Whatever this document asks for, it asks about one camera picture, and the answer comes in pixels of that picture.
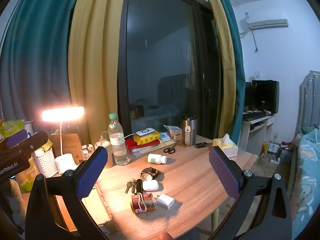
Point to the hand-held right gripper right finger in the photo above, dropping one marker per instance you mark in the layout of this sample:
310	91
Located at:
223	173

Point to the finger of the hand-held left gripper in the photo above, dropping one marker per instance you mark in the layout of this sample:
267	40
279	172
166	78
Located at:
16	135
35	141

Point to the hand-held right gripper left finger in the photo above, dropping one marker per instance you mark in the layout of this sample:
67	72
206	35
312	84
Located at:
91	172

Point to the cardboard tray box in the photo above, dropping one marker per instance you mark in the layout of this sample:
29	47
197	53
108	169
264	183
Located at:
95	210

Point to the key bunch with black fob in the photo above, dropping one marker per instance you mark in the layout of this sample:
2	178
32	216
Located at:
136	185

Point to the wristwatch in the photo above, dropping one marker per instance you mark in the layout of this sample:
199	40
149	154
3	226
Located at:
147	176

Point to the white earbuds case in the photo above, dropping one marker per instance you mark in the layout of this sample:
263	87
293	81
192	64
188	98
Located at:
150	185

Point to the red tin can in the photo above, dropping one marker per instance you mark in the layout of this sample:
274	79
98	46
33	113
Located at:
147	202

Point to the white charger plug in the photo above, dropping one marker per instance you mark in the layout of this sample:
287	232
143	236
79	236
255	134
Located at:
165	201

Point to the white pill bottle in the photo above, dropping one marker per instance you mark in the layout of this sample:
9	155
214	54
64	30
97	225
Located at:
156	158

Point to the person's left forearm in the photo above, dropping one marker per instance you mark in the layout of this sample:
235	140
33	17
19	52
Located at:
15	197

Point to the person's right hand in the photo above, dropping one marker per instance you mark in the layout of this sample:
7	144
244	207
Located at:
164	236

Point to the green wrapped paper cup pack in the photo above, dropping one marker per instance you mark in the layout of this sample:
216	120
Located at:
12	126

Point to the yellow sponge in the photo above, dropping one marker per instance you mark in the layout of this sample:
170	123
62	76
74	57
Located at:
46	145

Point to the white plastic basket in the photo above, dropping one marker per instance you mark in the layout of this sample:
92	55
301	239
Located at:
46	162

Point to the yellow tissue box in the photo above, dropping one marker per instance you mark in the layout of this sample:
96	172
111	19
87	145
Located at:
225	147

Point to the stack of brown paper cups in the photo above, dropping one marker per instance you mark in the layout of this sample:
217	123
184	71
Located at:
103	145

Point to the brown closed cardboard box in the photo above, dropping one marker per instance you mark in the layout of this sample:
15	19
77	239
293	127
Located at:
71	145

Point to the black car key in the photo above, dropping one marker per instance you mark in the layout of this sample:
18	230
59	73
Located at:
200	145

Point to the white desk lamp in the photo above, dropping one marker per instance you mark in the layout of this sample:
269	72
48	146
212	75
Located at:
62	113

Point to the clear water bottle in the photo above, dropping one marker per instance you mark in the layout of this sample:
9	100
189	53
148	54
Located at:
117	142

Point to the red book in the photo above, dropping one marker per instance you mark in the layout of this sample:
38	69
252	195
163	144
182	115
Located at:
130	145

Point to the steel tumbler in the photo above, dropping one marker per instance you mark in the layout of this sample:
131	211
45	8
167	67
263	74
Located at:
190	132

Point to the white computer desk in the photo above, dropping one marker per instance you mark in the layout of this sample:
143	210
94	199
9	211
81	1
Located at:
260	127

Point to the black scissors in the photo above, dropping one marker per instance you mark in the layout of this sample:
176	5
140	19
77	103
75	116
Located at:
169	150

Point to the black keyboard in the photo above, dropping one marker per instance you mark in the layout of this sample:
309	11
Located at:
253	117

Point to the yellow wipes pack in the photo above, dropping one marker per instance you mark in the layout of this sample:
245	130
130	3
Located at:
150	140

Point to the white paper packet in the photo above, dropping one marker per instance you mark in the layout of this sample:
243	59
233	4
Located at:
172	129

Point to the pale yellow folder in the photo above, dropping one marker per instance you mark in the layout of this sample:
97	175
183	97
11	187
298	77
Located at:
160	150

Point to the blue white small pack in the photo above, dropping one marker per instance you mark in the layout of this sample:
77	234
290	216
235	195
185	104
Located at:
165	136

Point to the teal printed bedding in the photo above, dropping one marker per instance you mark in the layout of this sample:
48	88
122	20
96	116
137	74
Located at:
307	180

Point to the black computer monitor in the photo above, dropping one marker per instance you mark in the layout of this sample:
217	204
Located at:
265	95

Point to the teal curtain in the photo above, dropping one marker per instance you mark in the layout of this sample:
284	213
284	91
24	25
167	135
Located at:
37	42
238	80

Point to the yellow curtain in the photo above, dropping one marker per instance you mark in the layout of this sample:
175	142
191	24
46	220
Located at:
95	55
225	67

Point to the grey padded headboard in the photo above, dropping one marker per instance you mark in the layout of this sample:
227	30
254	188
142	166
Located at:
310	100

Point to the dark glass sliding door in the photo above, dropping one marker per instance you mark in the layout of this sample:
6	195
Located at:
162	55

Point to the white air conditioner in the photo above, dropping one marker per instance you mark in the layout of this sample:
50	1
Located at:
265	23

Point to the white wall plate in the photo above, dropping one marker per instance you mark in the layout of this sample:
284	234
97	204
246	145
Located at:
257	74

